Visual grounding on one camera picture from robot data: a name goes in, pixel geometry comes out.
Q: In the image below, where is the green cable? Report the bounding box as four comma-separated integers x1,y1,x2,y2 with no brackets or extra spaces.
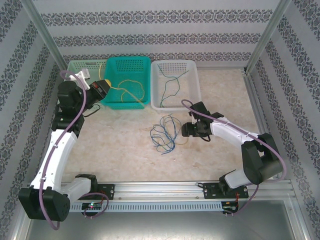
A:
159,76,181,108
158,67,190,79

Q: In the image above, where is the aluminium frame post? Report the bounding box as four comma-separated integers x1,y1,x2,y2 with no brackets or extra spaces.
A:
244,0,293,75
23,0,71,76

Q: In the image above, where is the teal plastic basket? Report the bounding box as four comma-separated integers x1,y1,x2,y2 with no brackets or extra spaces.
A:
100,56,152,111

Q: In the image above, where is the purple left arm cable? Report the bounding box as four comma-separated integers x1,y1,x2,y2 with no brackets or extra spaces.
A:
39,70,110,230

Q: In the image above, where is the aluminium left frame post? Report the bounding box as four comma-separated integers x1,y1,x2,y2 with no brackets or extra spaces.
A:
23,0,71,76

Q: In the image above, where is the aluminium front rail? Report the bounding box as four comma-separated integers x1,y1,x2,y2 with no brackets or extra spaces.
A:
24,180,294,201

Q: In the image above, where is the white plastic basket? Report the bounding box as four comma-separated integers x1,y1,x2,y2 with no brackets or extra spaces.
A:
150,59,203,112

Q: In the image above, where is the light green plastic basket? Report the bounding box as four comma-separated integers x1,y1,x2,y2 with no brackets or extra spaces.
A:
66,59,109,85

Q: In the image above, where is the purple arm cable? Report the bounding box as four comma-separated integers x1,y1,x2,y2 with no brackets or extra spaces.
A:
39,70,110,230
180,99,288,218

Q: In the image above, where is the left circuit board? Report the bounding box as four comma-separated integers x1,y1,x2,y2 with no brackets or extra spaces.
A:
82,202,102,210

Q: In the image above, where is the black left mount plate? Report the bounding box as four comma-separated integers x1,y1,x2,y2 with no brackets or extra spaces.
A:
96,183,116,201

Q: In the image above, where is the grey metal panel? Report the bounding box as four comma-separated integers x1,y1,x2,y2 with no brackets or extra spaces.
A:
24,199,305,240

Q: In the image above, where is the black mount plate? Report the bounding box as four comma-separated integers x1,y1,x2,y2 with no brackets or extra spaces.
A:
96,183,116,201
202,182,250,200

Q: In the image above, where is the aluminium right frame post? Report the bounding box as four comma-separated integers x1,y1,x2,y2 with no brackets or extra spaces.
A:
244,0,293,75

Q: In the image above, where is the black right mount plate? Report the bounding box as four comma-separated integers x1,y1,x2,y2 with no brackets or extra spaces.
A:
202,182,250,200

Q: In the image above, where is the slotted grey cable duct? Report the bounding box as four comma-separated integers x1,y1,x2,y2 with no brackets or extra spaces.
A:
69,201,223,212

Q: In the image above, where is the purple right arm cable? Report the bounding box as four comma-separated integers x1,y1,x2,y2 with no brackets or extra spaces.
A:
180,99,288,218

